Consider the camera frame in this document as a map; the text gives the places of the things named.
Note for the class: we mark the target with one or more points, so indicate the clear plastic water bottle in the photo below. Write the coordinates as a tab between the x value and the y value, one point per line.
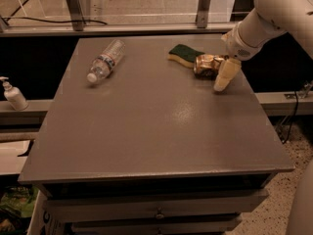
103	65

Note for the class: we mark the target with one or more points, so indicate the white cardboard box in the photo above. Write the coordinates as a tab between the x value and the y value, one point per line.
42	222

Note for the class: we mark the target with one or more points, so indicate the upper grey drawer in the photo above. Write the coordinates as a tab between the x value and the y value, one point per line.
155	206

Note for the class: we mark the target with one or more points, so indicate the metal rail frame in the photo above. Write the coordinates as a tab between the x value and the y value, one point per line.
119	17

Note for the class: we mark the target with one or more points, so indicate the crushed orange soda can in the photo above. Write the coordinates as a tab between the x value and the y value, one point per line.
207	65

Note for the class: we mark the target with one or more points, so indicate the green snack bag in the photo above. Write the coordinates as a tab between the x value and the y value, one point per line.
16	209

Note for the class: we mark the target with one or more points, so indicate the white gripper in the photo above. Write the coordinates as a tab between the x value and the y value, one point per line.
238	47

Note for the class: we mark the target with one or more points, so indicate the grey drawer cabinet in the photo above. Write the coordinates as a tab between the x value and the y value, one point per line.
151	128

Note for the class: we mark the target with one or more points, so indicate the lower grey drawer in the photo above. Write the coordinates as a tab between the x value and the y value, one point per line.
179	225

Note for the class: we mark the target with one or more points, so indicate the white pump dispenser bottle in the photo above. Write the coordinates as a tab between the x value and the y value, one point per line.
13	95

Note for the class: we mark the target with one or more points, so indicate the grey drawer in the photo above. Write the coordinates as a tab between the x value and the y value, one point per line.
179	225
155	206

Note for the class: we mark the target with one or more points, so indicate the green and yellow sponge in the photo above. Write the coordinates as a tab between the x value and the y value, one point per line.
184	55

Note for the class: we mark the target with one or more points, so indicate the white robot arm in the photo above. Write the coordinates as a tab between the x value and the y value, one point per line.
268	20

